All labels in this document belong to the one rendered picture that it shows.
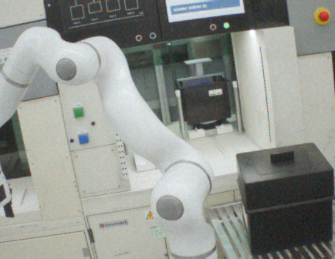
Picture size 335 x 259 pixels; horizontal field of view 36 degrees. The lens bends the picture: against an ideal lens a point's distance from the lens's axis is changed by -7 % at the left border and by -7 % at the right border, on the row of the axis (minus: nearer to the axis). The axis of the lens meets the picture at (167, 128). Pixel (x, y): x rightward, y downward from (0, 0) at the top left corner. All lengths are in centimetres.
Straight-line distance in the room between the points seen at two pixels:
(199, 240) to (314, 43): 103
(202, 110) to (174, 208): 136
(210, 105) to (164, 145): 126
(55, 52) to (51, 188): 91
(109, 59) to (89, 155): 76
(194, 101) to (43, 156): 84
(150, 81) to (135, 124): 162
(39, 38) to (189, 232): 59
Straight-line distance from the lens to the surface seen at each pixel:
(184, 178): 124
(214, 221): 197
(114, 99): 128
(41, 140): 201
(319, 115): 215
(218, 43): 249
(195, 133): 256
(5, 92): 142
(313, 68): 210
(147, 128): 127
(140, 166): 224
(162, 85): 282
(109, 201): 207
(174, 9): 194
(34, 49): 134
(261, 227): 168
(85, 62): 122
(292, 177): 162
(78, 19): 192
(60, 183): 205
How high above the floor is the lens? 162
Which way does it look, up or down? 16 degrees down
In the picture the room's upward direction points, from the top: 9 degrees counter-clockwise
